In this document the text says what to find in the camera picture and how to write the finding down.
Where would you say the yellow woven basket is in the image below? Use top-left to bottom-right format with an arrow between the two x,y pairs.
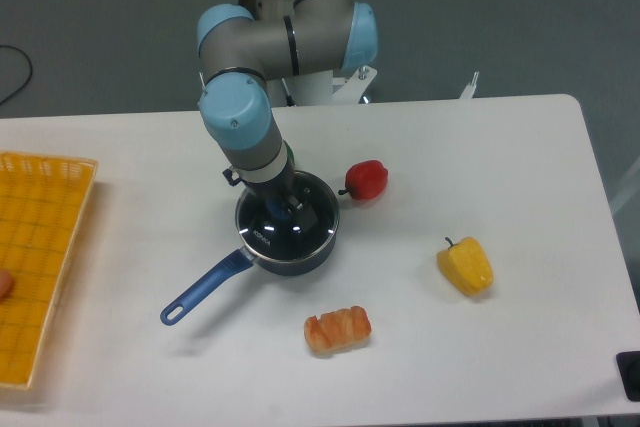
1,151 -> 98,390

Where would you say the orange bread pastry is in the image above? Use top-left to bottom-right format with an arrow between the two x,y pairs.
303,306 -> 372,355

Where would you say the green bell pepper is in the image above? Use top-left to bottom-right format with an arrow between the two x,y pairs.
283,141 -> 295,169

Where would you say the black device at edge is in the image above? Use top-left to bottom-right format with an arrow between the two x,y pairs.
616,351 -> 640,402

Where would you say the dark blue saucepan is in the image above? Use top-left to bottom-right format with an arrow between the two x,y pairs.
160,171 -> 340,326

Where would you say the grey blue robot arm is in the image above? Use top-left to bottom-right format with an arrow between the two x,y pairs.
197,0 -> 378,220

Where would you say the glass lid blue knob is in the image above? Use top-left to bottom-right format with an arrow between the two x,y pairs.
235,171 -> 340,263

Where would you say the red bell pepper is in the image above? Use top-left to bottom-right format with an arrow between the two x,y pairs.
338,160 -> 388,200

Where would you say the peach object in basket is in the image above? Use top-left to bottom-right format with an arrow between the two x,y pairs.
0,269 -> 14,299

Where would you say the black floor cable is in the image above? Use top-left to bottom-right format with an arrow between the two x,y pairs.
0,44 -> 34,107

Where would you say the yellow bell pepper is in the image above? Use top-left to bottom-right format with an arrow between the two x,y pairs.
436,237 -> 494,297

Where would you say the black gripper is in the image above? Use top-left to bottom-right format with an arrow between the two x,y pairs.
223,159 -> 319,234

